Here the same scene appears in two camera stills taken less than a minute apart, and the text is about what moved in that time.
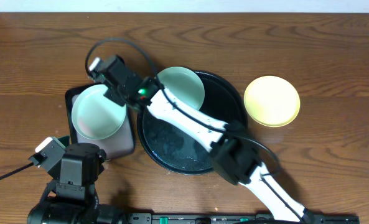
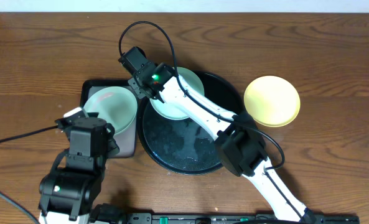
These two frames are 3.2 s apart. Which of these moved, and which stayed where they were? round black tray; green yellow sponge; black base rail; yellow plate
Moved: green yellow sponge
Stayed: round black tray; yellow plate; black base rail
